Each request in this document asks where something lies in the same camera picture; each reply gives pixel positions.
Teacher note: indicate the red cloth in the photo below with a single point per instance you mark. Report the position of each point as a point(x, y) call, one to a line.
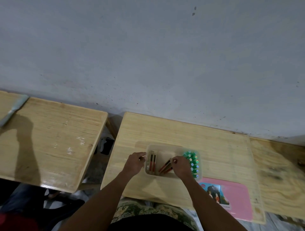
point(16, 222)

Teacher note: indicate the rough plywood table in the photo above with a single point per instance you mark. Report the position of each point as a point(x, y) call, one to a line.
point(281, 176)

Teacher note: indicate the person's left fingers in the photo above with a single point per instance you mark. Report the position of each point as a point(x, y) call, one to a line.
point(141, 157)

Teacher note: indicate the person's right hand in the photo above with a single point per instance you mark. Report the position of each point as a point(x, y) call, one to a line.
point(182, 167)

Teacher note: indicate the person's right forearm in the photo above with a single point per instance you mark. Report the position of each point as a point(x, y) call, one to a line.
point(209, 204)

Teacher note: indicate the grey flat strip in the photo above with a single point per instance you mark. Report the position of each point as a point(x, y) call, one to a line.
point(13, 109)

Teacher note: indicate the person's right fingers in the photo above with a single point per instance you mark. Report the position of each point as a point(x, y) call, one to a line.
point(174, 161)

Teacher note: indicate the group of green small bottles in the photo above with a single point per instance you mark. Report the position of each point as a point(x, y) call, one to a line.
point(193, 164)

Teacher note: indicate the light wooden work desk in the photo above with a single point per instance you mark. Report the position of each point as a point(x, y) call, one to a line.
point(214, 152)

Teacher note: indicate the green patterned shirt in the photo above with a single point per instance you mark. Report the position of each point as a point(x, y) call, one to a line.
point(133, 208)

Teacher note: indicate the person's left forearm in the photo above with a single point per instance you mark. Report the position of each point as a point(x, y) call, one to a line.
point(100, 202)

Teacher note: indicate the brown red cosmetic tube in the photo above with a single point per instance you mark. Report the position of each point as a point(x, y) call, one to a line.
point(168, 170)
point(165, 166)
point(150, 160)
point(154, 164)

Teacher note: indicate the colourful picture sticker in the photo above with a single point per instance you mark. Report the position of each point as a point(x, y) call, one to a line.
point(215, 194)

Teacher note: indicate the black object under desks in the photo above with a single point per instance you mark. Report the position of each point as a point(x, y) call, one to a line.
point(107, 145)

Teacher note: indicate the wooden desk with rounded corners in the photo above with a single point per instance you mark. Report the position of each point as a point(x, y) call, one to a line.
point(52, 142)

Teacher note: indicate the person's left hand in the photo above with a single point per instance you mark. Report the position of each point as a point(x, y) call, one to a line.
point(133, 164)

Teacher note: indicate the clear plastic container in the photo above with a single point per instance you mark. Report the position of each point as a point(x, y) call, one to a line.
point(162, 152)

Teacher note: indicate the pink plastic mat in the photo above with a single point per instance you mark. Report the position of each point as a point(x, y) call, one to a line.
point(238, 200)

